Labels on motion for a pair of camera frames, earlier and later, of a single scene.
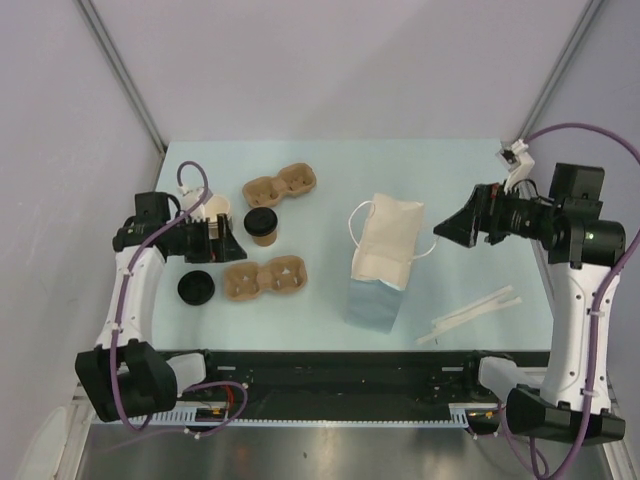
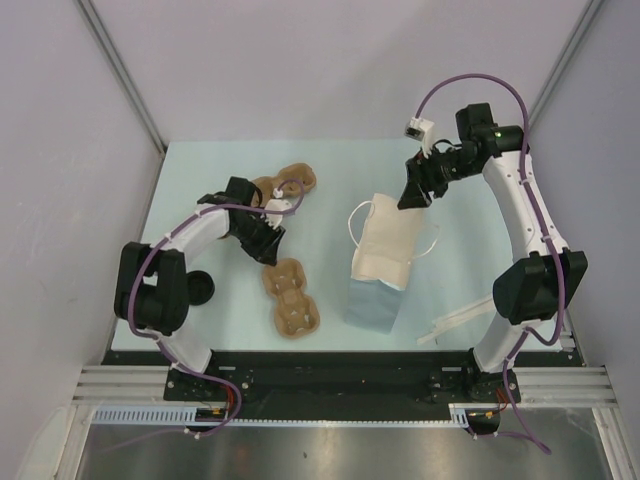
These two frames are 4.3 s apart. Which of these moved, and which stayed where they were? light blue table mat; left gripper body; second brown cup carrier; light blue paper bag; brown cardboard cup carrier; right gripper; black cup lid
Moved: brown cardboard cup carrier; right gripper; left gripper body
Stayed: light blue paper bag; light blue table mat; black cup lid; second brown cup carrier
